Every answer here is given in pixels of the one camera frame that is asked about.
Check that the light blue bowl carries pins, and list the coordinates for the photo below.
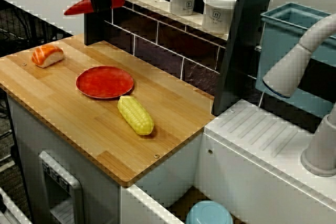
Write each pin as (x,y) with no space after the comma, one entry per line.
(208,213)

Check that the aluminium frame rail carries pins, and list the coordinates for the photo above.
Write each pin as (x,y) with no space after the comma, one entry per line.
(8,208)

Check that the white toy kitchen sink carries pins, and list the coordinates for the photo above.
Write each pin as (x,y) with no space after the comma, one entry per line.
(249,171)

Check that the red round plate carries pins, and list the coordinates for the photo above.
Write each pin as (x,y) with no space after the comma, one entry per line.
(105,82)

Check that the white toy kitchen cabinet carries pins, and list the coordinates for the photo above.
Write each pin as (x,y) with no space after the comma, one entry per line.
(105,197)

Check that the wide black hutch panel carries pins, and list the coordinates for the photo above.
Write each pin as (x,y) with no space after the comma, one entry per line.
(244,51)

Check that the yellow toy corn cob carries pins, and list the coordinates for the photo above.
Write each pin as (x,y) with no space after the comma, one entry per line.
(136,116)

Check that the teal plastic bin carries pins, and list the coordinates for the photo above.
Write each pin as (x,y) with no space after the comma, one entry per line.
(278,40)

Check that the salmon sushi toy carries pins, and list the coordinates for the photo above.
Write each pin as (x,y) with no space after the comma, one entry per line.
(47,56)

